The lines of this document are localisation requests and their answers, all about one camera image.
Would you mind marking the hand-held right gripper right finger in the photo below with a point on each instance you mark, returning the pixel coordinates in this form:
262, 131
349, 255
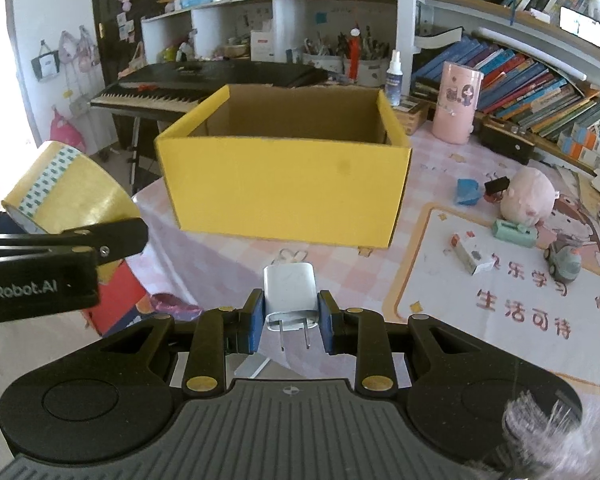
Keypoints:
327, 327

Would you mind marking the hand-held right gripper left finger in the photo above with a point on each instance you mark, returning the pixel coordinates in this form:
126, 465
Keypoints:
254, 327

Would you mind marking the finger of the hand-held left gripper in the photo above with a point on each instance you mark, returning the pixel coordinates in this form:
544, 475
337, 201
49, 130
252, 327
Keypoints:
120, 237

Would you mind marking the white charger plug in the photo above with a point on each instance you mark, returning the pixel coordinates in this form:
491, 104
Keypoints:
287, 290

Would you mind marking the yellow cardboard box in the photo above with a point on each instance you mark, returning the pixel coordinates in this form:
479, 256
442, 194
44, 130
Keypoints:
280, 190

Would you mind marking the green correction tape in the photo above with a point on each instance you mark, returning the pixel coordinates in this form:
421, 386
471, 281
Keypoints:
515, 234

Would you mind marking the pink plush toy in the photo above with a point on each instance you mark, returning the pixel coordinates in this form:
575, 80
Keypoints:
527, 195

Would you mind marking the pink checked desktop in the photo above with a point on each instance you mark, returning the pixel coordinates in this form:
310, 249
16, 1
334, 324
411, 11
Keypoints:
230, 265

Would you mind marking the red cardboard box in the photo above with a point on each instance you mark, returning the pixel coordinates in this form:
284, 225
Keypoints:
117, 302

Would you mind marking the purple wrapper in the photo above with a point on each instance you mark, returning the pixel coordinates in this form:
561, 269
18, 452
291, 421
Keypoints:
172, 306

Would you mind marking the bright pink bag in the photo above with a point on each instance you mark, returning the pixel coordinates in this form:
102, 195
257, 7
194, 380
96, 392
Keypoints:
66, 134

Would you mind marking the small white box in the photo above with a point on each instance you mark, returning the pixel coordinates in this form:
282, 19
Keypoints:
471, 256

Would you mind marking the black piano keyboard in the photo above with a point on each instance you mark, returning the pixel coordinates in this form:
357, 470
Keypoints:
205, 75

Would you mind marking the pink hanging bag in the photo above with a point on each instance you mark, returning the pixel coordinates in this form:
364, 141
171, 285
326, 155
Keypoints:
70, 49
89, 52

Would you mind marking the white tote bag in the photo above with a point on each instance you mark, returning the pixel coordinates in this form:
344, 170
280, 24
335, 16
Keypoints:
46, 62

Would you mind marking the blue pencil sharpener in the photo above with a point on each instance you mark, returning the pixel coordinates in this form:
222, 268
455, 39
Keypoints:
467, 192

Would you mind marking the black binder clip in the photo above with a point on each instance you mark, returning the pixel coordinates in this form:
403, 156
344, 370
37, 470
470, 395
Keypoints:
496, 186

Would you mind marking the wooden chess box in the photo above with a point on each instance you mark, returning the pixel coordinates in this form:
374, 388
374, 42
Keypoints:
411, 115

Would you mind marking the white box with red label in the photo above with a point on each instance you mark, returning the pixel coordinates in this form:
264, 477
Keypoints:
262, 46

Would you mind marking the grey toy car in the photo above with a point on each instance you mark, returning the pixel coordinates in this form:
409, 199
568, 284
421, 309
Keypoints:
562, 262

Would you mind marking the fluffy grey sleeve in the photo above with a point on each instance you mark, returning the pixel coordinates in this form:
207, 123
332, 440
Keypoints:
550, 435

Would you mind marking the white spray bottle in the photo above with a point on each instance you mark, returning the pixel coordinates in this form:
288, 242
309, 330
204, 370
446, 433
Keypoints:
393, 82

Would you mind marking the pink cylindrical container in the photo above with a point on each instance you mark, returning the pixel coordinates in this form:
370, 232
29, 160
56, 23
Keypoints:
455, 105

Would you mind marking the black wooden box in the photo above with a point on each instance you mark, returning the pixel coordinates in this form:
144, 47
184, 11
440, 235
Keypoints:
507, 144

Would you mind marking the white cubby shelf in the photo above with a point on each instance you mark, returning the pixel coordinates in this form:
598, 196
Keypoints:
285, 15

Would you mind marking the slanted row of colourful books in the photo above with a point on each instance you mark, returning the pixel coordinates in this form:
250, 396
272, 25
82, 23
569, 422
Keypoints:
510, 77

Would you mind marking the orange and blue boxes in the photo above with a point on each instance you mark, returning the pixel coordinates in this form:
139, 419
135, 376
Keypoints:
587, 147

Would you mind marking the wooden bookshelf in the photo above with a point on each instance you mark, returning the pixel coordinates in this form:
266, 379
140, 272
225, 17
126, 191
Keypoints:
407, 10

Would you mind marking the black phone with lit screen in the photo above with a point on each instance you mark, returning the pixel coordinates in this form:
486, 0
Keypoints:
585, 29

